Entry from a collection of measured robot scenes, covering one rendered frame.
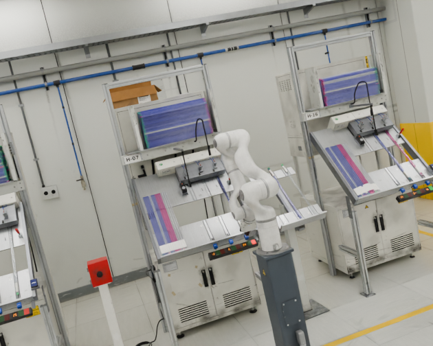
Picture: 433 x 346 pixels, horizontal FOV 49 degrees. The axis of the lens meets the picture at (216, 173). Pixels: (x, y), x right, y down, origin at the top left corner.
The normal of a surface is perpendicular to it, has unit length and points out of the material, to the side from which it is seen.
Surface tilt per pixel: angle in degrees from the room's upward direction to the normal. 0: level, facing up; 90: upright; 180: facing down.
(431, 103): 90
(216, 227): 42
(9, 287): 47
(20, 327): 90
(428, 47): 90
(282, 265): 90
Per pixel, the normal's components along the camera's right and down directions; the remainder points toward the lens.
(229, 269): 0.27, 0.07
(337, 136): 0.04, -0.64
